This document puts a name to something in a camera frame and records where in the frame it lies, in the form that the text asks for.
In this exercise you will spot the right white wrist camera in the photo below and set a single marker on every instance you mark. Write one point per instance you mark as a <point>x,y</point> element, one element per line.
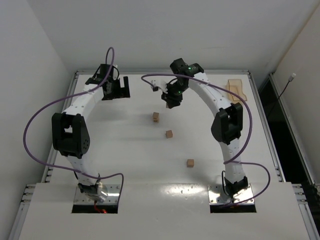
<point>159,85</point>

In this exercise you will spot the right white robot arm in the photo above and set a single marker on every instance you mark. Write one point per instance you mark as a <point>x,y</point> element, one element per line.
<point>227,123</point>

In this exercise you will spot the black wall cable white plug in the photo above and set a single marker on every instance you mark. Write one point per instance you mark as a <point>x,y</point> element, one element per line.
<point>290,79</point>

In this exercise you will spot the transparent orange plastic box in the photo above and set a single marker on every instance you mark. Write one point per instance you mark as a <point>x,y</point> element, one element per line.
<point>235,86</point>

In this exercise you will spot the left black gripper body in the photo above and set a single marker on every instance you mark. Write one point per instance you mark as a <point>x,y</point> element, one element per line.
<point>119,92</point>

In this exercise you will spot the wooden cube lettered H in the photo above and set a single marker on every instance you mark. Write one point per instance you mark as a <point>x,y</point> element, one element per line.
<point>190,163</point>

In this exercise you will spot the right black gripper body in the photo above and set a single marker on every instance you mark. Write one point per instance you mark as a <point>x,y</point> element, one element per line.
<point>171,100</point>

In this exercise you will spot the wooden cube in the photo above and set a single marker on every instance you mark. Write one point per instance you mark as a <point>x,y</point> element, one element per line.
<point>169,134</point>
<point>156,117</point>

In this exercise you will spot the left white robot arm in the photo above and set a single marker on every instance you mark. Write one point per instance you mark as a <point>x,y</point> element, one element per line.
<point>70,134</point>

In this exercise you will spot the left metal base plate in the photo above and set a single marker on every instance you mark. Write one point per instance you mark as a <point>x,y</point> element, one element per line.
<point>109,195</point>

